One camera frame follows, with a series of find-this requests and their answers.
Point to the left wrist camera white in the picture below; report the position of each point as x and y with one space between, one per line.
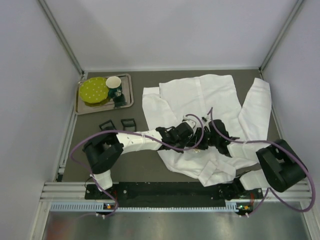
189 121

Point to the white shirt garment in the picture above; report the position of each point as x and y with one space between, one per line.
165 106

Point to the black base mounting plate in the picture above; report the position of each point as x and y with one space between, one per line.
177 194

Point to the black square frame right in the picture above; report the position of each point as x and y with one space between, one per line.
129 124

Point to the black square frame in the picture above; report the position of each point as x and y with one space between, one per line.
107 125
129 124

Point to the silver metal tray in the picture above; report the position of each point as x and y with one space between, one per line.
124 101

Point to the white cup dark base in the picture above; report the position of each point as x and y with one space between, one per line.
114 85

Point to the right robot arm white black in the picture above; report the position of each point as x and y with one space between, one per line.
281 167

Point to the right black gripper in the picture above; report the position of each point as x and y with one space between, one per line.
218 140

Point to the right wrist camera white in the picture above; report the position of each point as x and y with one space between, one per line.
206 119

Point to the black square frame left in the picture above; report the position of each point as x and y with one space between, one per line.
107 125

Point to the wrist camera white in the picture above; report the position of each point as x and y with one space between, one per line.
206 119
189 121

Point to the green polka dot plate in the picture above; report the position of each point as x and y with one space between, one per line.
93 90

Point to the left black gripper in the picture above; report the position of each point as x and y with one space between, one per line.
196 137

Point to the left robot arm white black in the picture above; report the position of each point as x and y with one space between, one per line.
102 151

